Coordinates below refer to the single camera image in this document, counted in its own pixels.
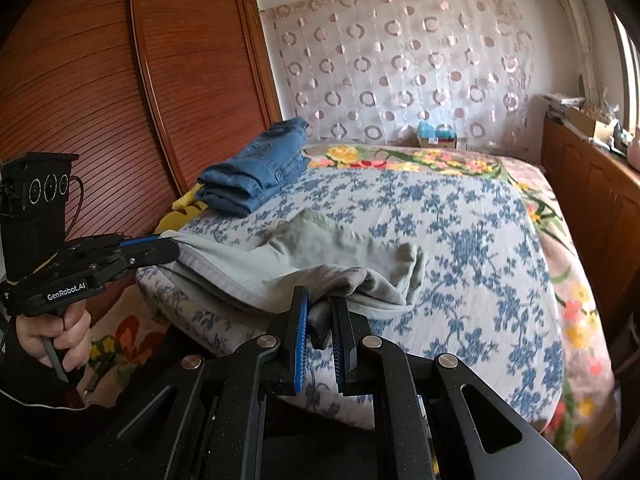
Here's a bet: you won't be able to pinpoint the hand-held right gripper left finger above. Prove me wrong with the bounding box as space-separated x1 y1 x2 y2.
90 285 311 480

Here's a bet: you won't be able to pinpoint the grey pants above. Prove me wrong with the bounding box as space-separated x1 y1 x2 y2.
160 209 426 352

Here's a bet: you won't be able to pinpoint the sheer curtain with circles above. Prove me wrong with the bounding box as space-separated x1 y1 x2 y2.
260 0 536 149

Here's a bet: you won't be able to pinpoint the wooden slatted wardrobe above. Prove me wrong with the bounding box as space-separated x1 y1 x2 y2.
0 0 284 281

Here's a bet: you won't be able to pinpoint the blue floral blanket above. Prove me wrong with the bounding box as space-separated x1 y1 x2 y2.
137 167 566 432

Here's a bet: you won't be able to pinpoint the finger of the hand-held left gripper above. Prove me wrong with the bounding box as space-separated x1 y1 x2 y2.
116 233 164 251
120 238 181 270

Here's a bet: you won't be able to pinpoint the person's left hand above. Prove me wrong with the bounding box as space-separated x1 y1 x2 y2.
15 304 94 374

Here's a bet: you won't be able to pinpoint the wooden sideboard cabinet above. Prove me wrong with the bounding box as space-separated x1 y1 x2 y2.
540 115 640 377

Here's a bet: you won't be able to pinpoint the blue box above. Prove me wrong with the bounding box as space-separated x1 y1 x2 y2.
412 122 459 149

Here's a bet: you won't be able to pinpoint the gathered white window curtain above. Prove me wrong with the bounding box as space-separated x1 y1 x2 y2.
549 0 602 97

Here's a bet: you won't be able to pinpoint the folded blue jeans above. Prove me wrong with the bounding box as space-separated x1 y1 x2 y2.
195 116 311 219

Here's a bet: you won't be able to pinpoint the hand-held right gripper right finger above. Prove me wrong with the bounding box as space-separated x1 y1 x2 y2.
331 297 584 480

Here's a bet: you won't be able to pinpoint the pink flowered bed sheet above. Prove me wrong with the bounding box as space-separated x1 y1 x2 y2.
82 142 617 461

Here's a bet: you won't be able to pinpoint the cardboard box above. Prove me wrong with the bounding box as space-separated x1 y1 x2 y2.
567 105 619 144

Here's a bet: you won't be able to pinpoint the stack of papers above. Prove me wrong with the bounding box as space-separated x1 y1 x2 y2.
540 92 586 119

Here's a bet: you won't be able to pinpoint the thin black cable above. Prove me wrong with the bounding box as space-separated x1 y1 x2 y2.
66 176 85 243

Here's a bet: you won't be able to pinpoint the yellow cloth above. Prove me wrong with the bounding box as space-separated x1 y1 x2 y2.
159 184 206 234

